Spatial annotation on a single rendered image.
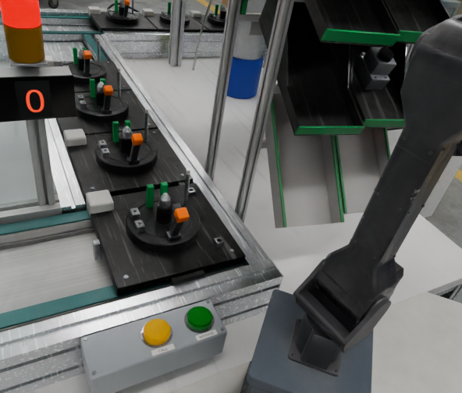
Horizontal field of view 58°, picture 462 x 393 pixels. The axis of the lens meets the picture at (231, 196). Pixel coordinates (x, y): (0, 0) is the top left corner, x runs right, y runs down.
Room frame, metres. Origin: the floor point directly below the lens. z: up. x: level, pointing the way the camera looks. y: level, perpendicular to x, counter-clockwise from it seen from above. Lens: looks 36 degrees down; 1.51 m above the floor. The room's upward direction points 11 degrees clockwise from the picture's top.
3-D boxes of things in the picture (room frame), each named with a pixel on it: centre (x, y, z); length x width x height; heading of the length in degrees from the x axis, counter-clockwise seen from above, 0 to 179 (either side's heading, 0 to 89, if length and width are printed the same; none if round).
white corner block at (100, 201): (0.62, 0.25, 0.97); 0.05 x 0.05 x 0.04; 33
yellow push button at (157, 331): (0.37, 0.07, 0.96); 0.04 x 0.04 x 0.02
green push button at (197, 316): (0.41, 0.01, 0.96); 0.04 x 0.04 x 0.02
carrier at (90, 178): (0.81, 0.26, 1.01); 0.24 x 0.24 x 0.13; 33
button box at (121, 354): (0.37, 0.07, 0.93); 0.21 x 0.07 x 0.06; 123
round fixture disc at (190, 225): (0.60, 0.12, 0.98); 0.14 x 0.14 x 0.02
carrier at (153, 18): (2.00, 0.41, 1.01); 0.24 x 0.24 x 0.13; 33
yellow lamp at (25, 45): (0.59, 0.34, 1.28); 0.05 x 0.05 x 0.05
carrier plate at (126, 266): (0.60, 0.12, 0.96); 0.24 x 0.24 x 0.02; 33
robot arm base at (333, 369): (0.33, -0.14, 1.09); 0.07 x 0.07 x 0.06; 79
